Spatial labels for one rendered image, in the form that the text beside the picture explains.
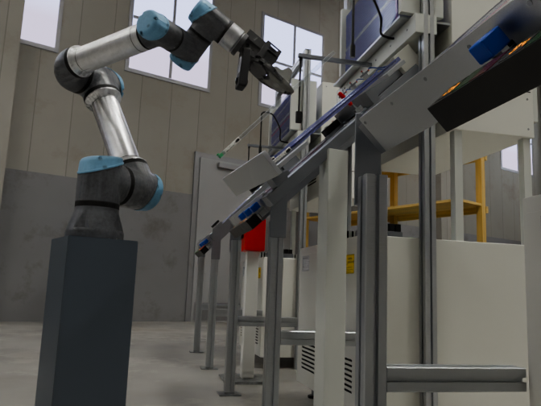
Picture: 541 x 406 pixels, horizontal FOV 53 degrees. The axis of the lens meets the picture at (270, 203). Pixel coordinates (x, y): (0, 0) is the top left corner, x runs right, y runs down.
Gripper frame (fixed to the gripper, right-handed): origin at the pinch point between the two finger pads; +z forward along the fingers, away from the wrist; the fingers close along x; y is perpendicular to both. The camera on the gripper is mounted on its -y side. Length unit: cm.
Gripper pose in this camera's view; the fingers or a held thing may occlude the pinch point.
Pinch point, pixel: (287, 92)
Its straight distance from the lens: 162.6
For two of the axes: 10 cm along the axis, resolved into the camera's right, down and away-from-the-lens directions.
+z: 7.8, 5.9, 2.0
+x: -3.5, 1.3, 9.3
